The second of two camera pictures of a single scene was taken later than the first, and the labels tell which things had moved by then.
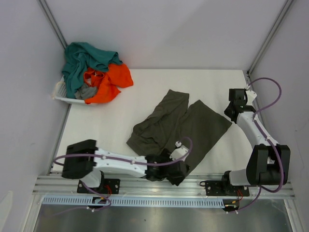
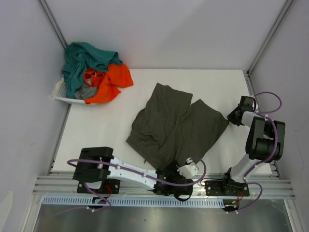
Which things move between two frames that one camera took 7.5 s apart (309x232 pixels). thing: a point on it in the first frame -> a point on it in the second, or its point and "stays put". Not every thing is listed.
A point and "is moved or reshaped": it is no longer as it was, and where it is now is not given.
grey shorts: (85, 92) stays put
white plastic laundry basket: (60, 92) stays put
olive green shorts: (175, 119) is moved or reshaped
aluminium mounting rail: (139, 186) stays put
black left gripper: (164, 155) -> (172, 168)
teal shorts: (79, 56) stays put
